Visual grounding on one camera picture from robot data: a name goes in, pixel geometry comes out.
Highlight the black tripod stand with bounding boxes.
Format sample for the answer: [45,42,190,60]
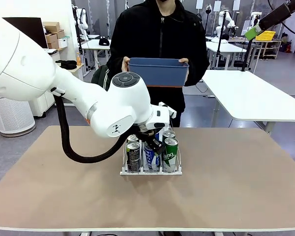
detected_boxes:
[233,38,255,72]

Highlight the black sleeved left forearm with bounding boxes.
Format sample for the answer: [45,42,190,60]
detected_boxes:
[186,59,210,87]

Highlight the white air purifier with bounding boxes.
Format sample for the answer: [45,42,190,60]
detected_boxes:
[0,94,37,138]

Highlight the clear white can dispenser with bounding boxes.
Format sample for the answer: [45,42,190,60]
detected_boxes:
[119,117,183,177]

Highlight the green beverage can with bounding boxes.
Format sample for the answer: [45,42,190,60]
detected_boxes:
[162,130,176,140]
[162,137,179,173]

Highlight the large white table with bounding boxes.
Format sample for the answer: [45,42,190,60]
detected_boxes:
[201,70,295,135]

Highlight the white storage box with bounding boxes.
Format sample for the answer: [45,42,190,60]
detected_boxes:
[58,36,71,49]

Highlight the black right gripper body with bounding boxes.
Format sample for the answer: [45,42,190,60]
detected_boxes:
[257,1,295,30]

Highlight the black computer monitor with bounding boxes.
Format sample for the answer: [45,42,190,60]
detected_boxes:
[1,16,49,50]

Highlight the white background table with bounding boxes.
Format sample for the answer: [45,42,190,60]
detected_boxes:
[206,41,248,71]

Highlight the black light stand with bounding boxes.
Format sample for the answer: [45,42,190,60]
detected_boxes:
[216,11,228,59]

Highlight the dark green striped jacket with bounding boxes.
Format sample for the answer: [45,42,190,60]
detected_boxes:
[91,64,112,90]

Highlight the black right arm hose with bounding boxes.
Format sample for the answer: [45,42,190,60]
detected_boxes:
[267,0,295,37]

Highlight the person's right hand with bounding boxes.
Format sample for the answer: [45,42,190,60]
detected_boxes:
[121,56,131,73]

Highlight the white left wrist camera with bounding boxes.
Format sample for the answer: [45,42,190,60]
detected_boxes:
[147,101,177,130]

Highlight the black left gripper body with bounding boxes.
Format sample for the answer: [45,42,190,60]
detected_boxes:
[137,122,166,142]

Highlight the black cloth bundle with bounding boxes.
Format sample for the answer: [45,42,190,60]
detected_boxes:
[56,59,78,71]

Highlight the person in black jacket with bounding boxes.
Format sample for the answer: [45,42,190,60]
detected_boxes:
[106,0,210,128]

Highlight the black sleeved right forearm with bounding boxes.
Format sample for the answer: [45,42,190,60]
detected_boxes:
[106,55,125,87]

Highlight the blue plastic bin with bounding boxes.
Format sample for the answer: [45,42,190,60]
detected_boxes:
[127,57,190,88]

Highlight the yellow basket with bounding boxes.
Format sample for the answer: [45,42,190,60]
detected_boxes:
[257,30,277,41]

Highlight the wooden shelf table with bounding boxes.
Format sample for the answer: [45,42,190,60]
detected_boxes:
[248,38,283,60]

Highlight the white table with cap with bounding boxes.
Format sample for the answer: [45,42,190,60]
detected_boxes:
[81,38,114,69]

